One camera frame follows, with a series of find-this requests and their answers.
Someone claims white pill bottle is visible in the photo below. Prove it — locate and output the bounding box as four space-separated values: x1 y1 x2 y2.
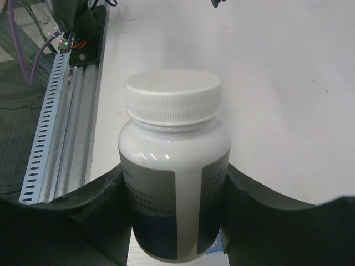
118 69 231 263

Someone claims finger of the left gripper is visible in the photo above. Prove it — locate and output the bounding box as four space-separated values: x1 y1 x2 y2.
211 0 226 8

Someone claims aluminium mounting rail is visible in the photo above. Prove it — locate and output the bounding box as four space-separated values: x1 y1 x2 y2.
39 4 109 202

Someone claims blue weekly pill organizer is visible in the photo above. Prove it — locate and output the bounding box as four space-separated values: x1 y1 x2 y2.
206 231 224 255

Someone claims slotted grey cable duct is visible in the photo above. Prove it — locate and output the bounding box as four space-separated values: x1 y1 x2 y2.
19 53 70 204

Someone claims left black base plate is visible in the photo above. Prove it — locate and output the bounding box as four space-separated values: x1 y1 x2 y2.
69 1 107 68

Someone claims small status circuit board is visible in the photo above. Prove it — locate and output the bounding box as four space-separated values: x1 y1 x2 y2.
58 37 73 53

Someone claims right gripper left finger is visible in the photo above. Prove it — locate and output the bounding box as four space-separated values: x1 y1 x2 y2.
1 165 131 265

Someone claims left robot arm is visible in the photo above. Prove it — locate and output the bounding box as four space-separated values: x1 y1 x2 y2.
48 1 226 40

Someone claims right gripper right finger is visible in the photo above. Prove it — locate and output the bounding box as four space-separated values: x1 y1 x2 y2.
220 165 354 265

